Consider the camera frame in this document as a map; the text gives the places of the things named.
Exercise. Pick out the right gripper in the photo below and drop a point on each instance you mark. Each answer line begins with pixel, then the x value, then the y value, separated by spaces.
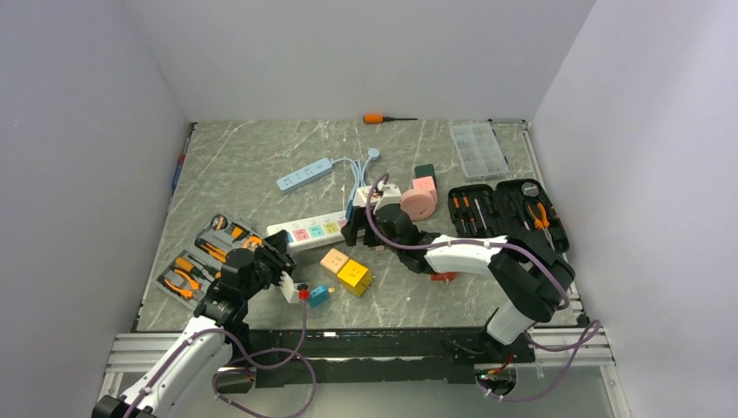
pixel 357 220

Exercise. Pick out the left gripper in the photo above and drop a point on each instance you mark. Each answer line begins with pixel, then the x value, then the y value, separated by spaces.
pixel 281 260

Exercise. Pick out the white power strip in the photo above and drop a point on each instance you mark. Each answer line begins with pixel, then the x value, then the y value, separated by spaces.
pixel 308 233

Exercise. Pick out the orange cube adapter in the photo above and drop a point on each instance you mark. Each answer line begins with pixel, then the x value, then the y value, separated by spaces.
pixel 351 275

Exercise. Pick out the light blue power strip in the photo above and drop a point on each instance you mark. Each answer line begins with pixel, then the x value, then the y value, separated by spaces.
pixel 305 175

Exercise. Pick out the pink cube socket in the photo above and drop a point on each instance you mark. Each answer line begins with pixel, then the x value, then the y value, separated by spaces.
pixel 421 200

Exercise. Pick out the dark green cube adapter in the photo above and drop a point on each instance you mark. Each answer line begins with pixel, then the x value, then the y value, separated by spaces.
pixel 425 170

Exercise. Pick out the grey tool case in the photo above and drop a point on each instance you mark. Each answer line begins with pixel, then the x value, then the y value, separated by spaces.
pixel 187 277

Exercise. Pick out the clear plastic organizer box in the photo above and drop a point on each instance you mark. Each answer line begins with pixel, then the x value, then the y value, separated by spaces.
pixel 478 150

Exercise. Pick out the black tool case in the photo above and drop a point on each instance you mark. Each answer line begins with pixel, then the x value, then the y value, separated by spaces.
pixel 480 211

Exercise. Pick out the white and blue cube adapter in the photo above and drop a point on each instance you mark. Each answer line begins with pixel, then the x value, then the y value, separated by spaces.
pixel 361 198

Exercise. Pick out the red cube adapter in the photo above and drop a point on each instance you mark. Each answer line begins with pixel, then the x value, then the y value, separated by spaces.
pixel 443 277

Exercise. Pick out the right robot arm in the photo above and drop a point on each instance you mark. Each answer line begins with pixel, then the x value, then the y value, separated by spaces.
pixel 534 277

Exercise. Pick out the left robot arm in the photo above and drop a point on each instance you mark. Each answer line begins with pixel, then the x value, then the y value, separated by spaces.
pixel 215 335

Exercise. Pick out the blue red pen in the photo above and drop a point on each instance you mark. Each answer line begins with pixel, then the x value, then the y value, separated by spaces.
pixel 179 166

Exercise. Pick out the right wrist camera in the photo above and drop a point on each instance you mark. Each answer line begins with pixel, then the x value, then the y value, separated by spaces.
pixel 388 194

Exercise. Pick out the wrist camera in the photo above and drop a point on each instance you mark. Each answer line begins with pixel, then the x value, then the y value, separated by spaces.
pixel 388 194
pixel 293 291

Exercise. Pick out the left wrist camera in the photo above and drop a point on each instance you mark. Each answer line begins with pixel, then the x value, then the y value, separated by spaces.
pixel 293 291

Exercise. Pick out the orange handled screwdriver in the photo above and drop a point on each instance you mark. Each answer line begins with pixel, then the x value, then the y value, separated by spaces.
pixel 377 119

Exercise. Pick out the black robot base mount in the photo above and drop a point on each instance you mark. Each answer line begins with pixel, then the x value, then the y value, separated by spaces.
pixel 358 355

